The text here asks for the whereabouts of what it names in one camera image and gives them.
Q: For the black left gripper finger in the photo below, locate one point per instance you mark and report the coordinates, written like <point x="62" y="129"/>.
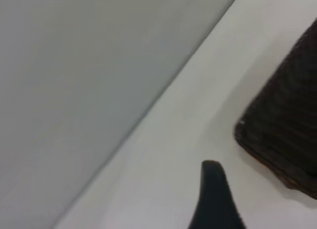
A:
<point x="215" y="201"/>

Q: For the dark brown wicker basket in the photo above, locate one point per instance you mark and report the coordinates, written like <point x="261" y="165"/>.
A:
<point x="284" y="120"/>

